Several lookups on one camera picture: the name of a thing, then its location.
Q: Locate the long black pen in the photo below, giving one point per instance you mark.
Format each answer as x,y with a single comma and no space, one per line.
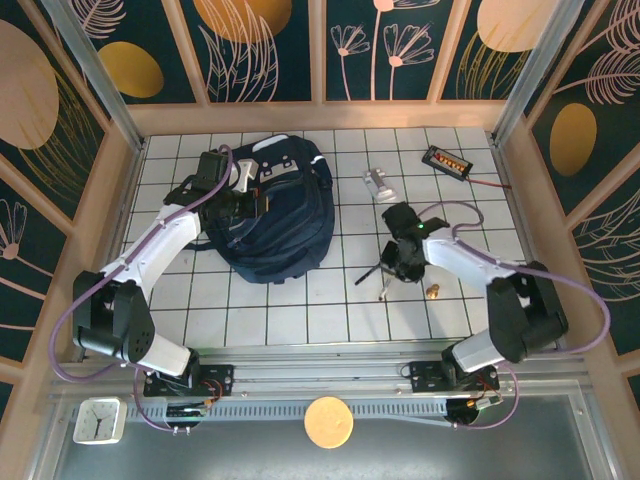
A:
367,276

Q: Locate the navy blue backpack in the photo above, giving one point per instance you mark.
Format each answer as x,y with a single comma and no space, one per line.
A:
290,230

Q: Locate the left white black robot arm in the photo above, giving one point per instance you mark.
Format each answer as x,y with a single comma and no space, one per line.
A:
125,320

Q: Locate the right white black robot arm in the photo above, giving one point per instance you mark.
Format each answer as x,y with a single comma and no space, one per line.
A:
525,310

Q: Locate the small brass fitting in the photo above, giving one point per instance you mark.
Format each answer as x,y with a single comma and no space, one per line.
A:
433,291

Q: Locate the black battery charger box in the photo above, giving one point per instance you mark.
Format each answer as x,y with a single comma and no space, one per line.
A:
445,161

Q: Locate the round cork disc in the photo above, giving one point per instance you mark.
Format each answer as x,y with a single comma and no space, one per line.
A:
329,422

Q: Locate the white alarm clock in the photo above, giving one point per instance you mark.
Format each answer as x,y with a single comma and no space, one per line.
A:
100,421

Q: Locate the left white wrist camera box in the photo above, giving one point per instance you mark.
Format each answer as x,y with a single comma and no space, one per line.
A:
247,172

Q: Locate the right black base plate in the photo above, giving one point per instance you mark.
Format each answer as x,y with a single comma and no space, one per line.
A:
425,375

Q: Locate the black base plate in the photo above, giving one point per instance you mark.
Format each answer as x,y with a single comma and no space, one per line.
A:
425,375
220,377

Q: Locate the aluminium mounting rail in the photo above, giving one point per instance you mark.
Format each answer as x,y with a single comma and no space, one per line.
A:
325,372

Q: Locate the aluminium frame post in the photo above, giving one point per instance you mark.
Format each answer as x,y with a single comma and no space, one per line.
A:
530,75
100,85

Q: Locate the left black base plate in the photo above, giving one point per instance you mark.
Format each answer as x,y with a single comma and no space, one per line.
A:
220,377

